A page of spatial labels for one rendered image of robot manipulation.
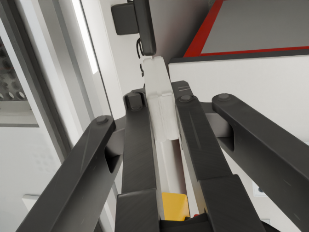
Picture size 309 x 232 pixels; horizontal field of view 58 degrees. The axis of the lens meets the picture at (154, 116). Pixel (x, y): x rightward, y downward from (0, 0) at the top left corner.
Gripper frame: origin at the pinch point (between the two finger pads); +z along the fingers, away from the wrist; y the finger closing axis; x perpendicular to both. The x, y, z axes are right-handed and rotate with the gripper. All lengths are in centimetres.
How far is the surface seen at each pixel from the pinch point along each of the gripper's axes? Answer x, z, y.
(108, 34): 2.4, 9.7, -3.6
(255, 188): -28.2, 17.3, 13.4
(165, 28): -3.2, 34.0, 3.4
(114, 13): 4.0, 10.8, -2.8
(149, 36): 1.6, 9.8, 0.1
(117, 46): 0.9, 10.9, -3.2
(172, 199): -26.1, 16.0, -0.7
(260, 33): -8.0, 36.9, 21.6
